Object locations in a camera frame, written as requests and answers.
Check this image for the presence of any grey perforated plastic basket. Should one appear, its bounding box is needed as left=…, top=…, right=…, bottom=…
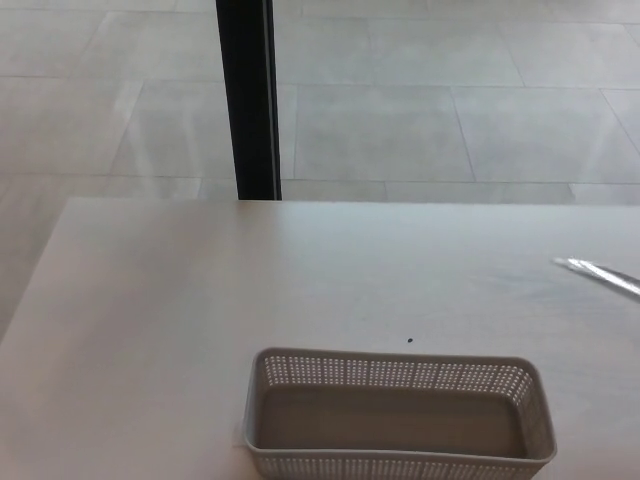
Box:
left=242, top=347, right=559, bottom=480

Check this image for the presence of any black vertical window frame post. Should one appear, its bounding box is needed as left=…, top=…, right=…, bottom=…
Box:
left=214, top=0, right=284, bottom=202

